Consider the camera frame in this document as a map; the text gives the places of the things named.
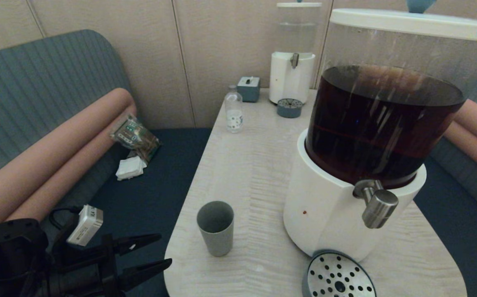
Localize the grey plastic cup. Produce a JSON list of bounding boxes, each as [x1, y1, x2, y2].
[[197, 201, 235, 257]]

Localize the dark blue seat cushion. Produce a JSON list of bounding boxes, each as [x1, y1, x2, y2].
[[411, 159, 477, 297], [49, 129, 213, 297]]

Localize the white paper napkins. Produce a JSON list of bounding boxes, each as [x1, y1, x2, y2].
[[115, 156, 148, 181]]

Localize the clear snack packet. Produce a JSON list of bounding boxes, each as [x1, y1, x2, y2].
[[110, 114, 161, 163]]

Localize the clear plastic bottle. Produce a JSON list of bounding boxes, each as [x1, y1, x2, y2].
[[225, 85, 244, 133]]

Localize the grey ribbed sofa backrest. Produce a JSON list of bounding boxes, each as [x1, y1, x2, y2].
[[0, 29, 135, 231], [428, 45, 477, 226]]

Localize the grey-blue square box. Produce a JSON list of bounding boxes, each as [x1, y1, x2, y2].
[[237, 76, 261, 103]]

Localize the large white tea dispenser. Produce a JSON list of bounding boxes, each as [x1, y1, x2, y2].
[[283, 9, 477, 262]]

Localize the round metal drip tray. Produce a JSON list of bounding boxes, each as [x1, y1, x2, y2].
[[302, 250, 377, 297]]

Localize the small blue drip tray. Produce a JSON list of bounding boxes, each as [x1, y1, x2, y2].
[[277, 98, 303, 119]]

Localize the small white water dispenser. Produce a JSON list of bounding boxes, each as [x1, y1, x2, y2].
[[269, 2, 322, 105]]

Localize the large metal dispenser tap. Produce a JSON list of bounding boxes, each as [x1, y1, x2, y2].
[[352, 179, 399, 229]]

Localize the small white dispenser lid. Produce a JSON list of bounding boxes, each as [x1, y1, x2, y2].
[[277, 0, 322, 9]]

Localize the large white dispenser lid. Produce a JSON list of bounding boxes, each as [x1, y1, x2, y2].
[[328, 0, 477, 43]]

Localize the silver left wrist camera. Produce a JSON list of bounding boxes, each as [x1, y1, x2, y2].
[[66, 205, 104, 247]]

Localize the black left camera cable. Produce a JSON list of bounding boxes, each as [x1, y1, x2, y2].
[[49, 206, 83, 230]]

